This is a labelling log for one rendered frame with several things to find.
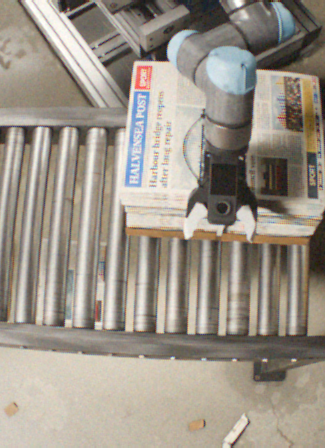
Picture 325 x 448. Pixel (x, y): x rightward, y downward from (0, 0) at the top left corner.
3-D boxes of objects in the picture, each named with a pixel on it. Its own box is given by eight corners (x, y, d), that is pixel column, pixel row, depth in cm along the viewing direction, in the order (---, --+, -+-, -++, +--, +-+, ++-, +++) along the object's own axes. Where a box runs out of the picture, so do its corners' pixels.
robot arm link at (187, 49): (223, 47, 112) (257, 73, 105) (169, 73, 111) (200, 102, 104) (213, 12, 107) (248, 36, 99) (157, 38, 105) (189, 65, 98)
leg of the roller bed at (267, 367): (278, 357, 212) (324, 339, 146) (277, 374, 210) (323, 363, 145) (261, 357, 212) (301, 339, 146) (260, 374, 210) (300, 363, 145)
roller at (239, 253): (239, 138, 153) (256, 133, 149) (234, 342, 140) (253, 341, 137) (226, 131, 149) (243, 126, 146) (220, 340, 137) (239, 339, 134)
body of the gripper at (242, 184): (244, 180, 116) (249, 123, 108) (245, 212, 110) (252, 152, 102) (200, 177, 117) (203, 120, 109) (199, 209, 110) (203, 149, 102)
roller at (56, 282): (82, 130, 152) (80, 122, 148) (66, 333, 140) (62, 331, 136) (62, 130, 153) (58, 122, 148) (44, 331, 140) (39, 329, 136)
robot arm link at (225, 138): (254, 130, 99) (200, 126, 99) (251, 154, 102) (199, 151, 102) (251, 105, 104) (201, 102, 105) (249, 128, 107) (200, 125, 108)
